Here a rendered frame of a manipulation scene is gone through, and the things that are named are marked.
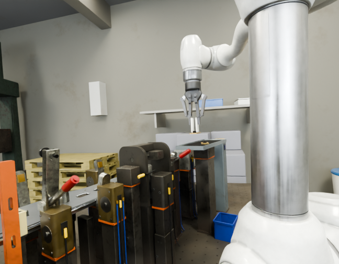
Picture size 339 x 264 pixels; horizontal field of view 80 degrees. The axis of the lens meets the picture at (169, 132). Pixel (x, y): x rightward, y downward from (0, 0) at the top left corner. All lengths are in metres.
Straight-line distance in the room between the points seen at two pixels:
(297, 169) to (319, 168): 3.33
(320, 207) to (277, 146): 0.23
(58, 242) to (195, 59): 0.82
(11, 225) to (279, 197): 0.58
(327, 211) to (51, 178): 0.68
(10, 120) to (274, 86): 4.76
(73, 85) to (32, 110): 1.13
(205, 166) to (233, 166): 1.43
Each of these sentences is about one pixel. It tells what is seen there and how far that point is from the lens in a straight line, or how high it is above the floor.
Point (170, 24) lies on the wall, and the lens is 3.89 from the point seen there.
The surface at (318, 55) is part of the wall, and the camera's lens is 3.79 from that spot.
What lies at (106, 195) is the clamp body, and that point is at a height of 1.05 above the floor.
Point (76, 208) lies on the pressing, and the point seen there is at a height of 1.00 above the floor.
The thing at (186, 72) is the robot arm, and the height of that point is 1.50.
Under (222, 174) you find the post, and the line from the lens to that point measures 1.32.
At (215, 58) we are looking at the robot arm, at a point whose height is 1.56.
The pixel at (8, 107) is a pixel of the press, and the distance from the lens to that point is 4.95.
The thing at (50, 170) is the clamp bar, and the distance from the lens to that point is 0.65.
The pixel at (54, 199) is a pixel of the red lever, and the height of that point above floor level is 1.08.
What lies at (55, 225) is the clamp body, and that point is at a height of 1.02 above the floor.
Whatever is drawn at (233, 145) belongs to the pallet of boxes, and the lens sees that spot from 2.82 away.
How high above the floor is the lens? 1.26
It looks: 2 degrees down
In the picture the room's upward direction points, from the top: 3 degrees counter-clockwise
